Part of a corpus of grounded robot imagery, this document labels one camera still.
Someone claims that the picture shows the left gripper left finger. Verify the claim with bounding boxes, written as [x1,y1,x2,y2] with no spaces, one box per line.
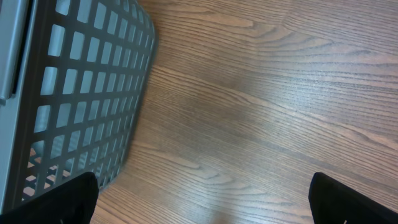
[1,172,99,224]

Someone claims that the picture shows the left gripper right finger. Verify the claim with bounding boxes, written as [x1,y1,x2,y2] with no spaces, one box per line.
[308,172,397,224]

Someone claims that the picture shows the grey plastic mesh basket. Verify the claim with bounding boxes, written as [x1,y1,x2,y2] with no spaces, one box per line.
[1,0,159,213]

